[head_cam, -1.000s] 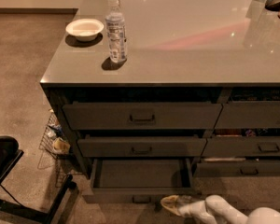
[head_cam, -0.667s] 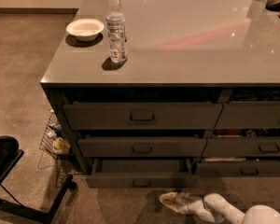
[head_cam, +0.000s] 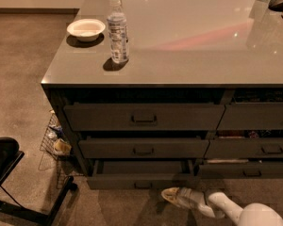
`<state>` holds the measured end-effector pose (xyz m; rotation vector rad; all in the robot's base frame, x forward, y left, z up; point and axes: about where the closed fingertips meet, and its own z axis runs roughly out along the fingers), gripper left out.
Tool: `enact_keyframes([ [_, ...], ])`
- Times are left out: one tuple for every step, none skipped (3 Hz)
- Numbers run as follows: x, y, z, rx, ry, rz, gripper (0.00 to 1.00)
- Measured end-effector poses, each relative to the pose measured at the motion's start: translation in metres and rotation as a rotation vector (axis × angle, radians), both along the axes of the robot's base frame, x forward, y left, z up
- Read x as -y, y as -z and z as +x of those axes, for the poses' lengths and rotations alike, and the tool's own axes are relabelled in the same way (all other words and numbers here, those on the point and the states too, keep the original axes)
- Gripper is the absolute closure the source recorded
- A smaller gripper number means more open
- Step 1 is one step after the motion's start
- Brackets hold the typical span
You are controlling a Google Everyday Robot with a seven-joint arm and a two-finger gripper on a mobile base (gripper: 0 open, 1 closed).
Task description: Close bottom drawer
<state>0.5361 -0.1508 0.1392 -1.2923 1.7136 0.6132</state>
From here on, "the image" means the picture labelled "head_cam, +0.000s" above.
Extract drawer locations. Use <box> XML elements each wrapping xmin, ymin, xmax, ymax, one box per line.
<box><xmin>218</xmin><ymin>103</ymin><xmax>283</xmax><ymax>130</ymax></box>
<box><xmin>78</xmin><ymin>137</ymin><xmax>208</xmax><ymax>158</ymax></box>
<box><xmin>195</xmin><ymin>161</ymin><xmax>283</xmax><ymax>179</ymax></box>
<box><xmin>64</xmin><ymin>104</ymin><xmax>225</xmax><ymax>131</ymax></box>
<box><xmin>88</xmin><ymin>159</ymin><xmax>199</xmax><ymax>189</ymax></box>
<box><xmin>205</xmin><ymin>137</ymin><xmax>283</xmax><ymax>159</ymax></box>

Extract dark grey drawer cabinet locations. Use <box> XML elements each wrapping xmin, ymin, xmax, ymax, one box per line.
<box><xmin>42</xmin><ymin>0</ymin><xmax>283</xmax><ymax>178</ymax></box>

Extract clear plastic water bottle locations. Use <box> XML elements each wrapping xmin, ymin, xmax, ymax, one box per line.
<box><xmin>107</xmin><ymin>0</ymin><xmax>129</xmax><ymax>64</ymax></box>

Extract white bowl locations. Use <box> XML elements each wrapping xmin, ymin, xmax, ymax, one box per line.
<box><xmin>67</xmin><ymin>19</ymin><xmax>106</xmax><ymax>42</ymax></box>

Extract wire basket with items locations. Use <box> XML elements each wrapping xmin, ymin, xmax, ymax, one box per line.
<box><xmin>39</xmin><ymin>113</ymin><xmax>72</xmax><ymax>189</ymax></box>

